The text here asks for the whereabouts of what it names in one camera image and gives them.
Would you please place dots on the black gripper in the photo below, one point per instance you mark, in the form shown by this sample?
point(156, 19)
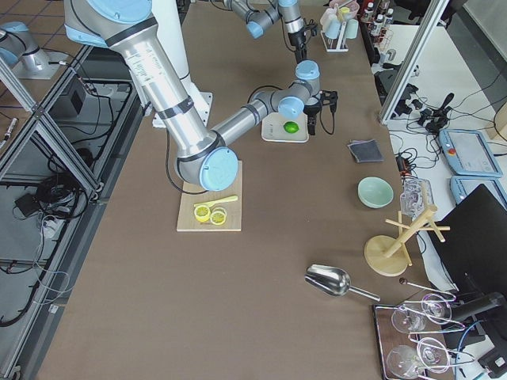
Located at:
point(314, 108)
point(297, 38)

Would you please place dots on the green lime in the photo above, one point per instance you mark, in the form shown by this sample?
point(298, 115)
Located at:
point(291, 127)

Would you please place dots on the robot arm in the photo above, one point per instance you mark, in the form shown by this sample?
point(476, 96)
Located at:
point(259, 21)
point(147, 34)

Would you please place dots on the cream rabbit tray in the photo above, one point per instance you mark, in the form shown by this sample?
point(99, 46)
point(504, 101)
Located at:
point(272, 129)

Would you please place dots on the black glass rack tray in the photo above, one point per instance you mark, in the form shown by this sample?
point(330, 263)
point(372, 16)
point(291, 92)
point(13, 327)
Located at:
point(388, 337)

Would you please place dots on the light blue cup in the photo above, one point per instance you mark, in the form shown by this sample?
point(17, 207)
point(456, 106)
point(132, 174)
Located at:
point(333, 29)

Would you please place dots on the pink cup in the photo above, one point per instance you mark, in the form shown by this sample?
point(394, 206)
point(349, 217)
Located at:
point(329, 14)

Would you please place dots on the mint green cup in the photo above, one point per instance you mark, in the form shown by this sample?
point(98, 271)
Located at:
point(351, 29)

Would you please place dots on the yellow cup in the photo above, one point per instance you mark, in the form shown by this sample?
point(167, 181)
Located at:
point(345, 11)

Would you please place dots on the grey folded cloth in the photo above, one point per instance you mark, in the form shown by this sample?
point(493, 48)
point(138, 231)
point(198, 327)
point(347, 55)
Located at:
point(365, 151)

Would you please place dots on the mint green bowl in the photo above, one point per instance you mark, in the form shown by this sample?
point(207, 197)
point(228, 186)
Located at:
point(375, 192)

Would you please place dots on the yellow plastic knife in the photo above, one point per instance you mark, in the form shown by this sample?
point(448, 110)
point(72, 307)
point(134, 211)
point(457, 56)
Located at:
point(211, 203)

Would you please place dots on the lemon slice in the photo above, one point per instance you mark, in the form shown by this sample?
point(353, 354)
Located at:
point(218, 217)
point(202, 213)

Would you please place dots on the wooden cutting board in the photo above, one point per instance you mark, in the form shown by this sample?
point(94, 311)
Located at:
point(211, 211)

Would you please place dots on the round wooden stand base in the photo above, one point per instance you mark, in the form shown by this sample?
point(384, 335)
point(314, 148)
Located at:
point(389, 256)

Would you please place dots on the teach pendant tablet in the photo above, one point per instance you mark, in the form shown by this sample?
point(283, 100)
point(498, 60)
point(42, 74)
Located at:
point(467, 153)
point(462, 186)

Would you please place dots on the shiny metal shaker cup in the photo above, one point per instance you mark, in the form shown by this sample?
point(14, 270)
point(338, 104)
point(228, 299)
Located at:
point(334, 281)

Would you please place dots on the black monitor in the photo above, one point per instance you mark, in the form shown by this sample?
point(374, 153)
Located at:
point(474, 250)

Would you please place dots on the wine glass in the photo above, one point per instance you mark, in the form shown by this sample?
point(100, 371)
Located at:
point(403, 362)
point(407, 320)
point(436, 309)
point(433, 354)

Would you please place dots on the white wire cup rack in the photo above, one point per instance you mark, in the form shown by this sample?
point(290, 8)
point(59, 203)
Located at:
point(338, 45)

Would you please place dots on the aluminium frame post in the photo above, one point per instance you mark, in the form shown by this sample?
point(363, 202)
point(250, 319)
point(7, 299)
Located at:
point(424, 31)

